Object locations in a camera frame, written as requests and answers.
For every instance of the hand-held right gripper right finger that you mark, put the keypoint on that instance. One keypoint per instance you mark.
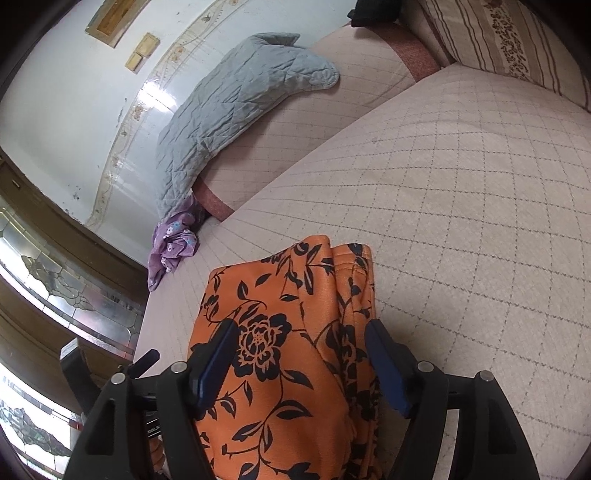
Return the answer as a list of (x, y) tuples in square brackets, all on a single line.
[(388, 371)]

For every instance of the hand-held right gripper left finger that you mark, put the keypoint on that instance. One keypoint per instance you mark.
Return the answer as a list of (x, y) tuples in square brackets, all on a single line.
[(213, 367)]

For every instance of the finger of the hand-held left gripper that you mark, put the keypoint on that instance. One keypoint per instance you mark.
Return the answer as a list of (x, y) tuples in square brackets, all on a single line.
[(145, 361)]

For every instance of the orange black floral garment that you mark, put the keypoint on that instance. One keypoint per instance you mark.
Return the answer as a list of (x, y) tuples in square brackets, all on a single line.
[(277, 332)]

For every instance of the wooden glass-panel door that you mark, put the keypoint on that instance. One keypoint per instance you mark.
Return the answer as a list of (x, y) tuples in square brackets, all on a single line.
[(60, 286)]

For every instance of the purple printed garment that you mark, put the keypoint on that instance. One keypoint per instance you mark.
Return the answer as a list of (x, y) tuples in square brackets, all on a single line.
[(173, 244)]

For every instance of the grey quilted blanket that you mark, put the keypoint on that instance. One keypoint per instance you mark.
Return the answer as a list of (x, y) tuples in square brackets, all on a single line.
[(221, 110)]

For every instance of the striped floral pillow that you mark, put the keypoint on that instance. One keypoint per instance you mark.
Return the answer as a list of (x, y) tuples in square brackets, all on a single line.
[(498, 41)]

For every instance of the dark cloth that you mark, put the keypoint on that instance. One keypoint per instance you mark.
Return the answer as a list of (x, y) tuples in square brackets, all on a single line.
[(369, 11)]

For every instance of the tan wall switch plate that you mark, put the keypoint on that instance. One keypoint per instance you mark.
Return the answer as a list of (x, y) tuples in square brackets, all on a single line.
[(134, 62), (147, 45)]

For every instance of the wooden wall frame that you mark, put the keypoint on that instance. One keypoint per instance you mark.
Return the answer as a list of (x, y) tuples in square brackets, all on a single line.
[(111, 21)]

